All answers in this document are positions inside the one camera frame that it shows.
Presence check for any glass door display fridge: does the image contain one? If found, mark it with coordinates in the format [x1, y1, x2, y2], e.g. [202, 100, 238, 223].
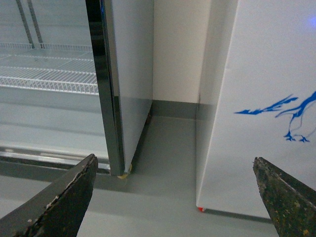
[0, 0, 154, 176]

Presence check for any white chest freezer blue trim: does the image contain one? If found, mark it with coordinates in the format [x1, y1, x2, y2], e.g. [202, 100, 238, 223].
[196, 0, 316, 218]

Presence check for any white wire fridge shelf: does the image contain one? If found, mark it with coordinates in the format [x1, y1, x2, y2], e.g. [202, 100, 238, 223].
[0, 42, 98, 95]

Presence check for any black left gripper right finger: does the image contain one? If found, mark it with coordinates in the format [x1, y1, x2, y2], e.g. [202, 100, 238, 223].
[253, 157, 316, 237]

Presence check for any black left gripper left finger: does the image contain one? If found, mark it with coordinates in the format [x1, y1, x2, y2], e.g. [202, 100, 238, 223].
[0, 154, 98, 237]

